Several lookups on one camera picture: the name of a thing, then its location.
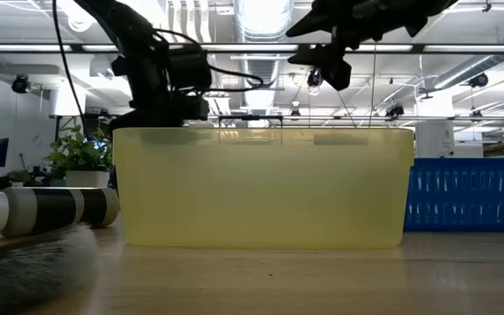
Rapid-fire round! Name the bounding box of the black suspended camera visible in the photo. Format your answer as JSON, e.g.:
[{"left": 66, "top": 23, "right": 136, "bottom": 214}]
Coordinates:
[
  {"left": 385, "top": 103, "right": 406, "bottom": 120},
  {"left": 10, "top": 73, "right": 32, "bottom": 95},
  {"left": 306, "top": 67, "right": 324, "bottom": 91},
  {"left": 468, "top": 72, "right": 490, "bottom": 89}
]

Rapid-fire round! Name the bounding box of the small background potted plant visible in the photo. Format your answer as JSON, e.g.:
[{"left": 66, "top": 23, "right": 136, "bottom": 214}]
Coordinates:
[{"left": 5, "top": 168, "right": 33, "bottom": 188}]

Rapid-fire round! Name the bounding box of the blue slotted plastic basket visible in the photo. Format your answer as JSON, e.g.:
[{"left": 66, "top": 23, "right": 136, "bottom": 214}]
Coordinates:
[{"left": 403, "top": 157, "right": 504, "bottom": 233}]

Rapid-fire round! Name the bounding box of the black and white striped roll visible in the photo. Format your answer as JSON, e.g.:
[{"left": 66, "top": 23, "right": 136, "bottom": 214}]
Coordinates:
[{"left": 0, "top": 186, "right": 121, "bottom": 240}]

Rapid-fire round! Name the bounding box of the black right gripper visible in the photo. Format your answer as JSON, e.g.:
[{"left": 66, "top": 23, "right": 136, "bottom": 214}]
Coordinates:
[{"left": 285, "top": 0, "right": 459, "bottom": 93}]

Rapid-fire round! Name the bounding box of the translucent yellow plastic bin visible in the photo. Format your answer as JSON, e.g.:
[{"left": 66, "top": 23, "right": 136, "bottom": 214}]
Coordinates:
[{"left": 111, "top": 126, "right": 416, "bottom": 251}]

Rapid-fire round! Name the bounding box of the green plant white pot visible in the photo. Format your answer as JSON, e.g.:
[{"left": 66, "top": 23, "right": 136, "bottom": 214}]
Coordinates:
[{"left": 43, "top": 124, "right": 114, "bottom": 189}]

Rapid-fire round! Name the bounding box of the black looped gripper cable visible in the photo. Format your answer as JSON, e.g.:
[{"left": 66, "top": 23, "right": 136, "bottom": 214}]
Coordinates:
[{"left": 153, "top": 28, "right": 265, "bottom": 93}]

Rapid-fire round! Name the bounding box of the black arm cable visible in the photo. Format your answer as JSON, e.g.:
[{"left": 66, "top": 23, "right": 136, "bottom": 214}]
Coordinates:
[{"left": 52, "top": 0, "right": 88, "bottom": 132}]

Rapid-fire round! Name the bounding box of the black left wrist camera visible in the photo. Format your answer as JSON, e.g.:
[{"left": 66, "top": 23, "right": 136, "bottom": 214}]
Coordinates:
[{"left": 166, "top": 45, "right": 214, "bottom": 93}]

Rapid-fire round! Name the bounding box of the silver ceiling air duct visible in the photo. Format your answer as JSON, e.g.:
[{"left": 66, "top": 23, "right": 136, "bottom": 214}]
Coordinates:
[
  {"left": 426, "top": 25, "right": 504, "bottom": 91},
  {"left": 233, "top": 0, "right": 296, "bottom": 128}
]

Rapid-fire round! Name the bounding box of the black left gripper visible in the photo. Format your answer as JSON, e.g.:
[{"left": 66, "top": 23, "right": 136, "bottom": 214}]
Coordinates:
[{"left": 108, "top": 92, "right": 212, "bottom": 132}]

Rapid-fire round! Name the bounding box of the fluffy grey bristle paintbrush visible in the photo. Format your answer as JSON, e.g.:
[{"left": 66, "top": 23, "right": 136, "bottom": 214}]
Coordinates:
[{"left": 0, "top": 221, "right": 101, "bottom": 315}]

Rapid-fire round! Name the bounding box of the black aluminium frame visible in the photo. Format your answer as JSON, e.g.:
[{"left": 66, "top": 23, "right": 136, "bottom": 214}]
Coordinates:
[{"left": 0, "top": 42, "right": 504, "bottom": 55}]

